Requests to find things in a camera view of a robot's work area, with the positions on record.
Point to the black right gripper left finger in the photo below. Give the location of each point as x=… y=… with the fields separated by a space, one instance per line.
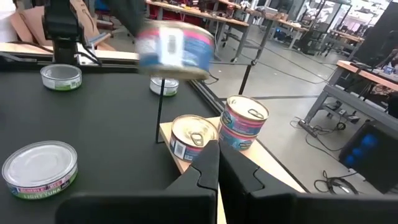
x=155 y=208

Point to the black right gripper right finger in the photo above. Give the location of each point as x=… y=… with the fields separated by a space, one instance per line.
x=280 y=208

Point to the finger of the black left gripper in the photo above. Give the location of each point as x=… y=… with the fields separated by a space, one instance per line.
x=136 y=26

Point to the gold pull-tab seafood can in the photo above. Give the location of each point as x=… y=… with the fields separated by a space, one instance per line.
x=174 y=49
x=244 y=115
x=236 y=140
x=189 y=133

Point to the silver-top Bumble Bee tuna can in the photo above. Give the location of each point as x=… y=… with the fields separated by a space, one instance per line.
x=170 y=88
x=60 y=77
x=38 y=168

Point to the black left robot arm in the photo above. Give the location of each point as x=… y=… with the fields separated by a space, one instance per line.
x=62 y=28

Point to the flat cardboard sheet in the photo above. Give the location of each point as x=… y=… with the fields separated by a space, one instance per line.
x=90 y=21
x=28 y=28

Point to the wood-top workbench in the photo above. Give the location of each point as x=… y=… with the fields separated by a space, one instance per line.
x=357 y=93
x=348 y=35
x=217 y=17
x=292 y=26

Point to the black power strip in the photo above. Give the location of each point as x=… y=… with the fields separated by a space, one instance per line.
x=308 y=128

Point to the black table mat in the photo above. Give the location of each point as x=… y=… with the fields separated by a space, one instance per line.
x=109 y=124

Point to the black perforated computer case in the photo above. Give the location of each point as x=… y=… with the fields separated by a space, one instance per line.
x=373 y=161

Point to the tall black panel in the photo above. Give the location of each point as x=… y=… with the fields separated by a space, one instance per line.
x=379 y=28

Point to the wooden shelf with black frame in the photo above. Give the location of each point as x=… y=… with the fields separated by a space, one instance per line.
x=273 y=168

